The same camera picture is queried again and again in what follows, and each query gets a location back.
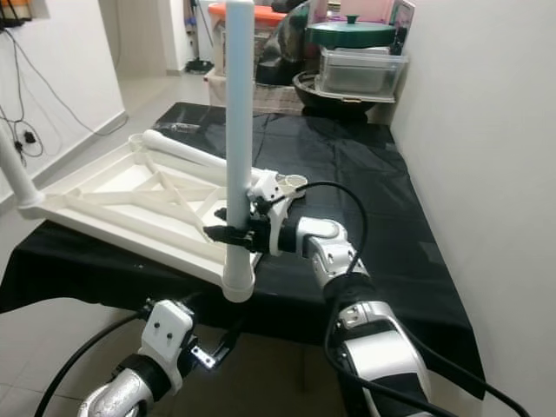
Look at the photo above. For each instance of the black and orange device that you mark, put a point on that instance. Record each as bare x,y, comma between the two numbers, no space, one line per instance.
13,13

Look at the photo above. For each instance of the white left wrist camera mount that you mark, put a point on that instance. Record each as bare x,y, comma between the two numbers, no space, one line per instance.
169,334

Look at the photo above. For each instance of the black power adapter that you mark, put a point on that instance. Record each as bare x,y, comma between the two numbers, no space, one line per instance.
30,138

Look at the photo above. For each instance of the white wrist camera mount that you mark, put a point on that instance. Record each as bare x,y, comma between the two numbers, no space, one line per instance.
283,234
169,334

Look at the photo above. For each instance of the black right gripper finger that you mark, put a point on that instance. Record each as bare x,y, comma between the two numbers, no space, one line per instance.
222,215
228,239

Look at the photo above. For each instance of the black plastic bag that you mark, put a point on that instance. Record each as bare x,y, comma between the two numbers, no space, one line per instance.
291,43

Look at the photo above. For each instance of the clear plastic bag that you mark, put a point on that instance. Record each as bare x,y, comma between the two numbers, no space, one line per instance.
191,128

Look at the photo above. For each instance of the white plastic table top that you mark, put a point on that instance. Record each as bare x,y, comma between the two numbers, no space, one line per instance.
130,187

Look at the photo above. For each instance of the stone ledge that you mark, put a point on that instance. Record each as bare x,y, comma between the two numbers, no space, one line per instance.
269,95

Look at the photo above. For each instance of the green pot lid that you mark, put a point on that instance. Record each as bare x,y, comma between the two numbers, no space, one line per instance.
352,33

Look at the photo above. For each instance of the black basin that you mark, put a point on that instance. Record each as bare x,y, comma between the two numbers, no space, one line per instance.
321,102

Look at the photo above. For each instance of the pink box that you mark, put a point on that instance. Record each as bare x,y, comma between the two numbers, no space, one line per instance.
365,9

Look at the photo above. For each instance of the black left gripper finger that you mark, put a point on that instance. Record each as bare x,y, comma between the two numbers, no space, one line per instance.
226,343

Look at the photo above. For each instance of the black tablecloth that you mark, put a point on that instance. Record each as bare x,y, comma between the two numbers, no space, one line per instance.
356,156

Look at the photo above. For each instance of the clear plastic storage box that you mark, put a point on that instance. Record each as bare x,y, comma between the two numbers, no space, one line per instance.
360,74

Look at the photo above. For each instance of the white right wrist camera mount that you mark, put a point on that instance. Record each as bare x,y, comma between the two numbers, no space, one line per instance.
283,234

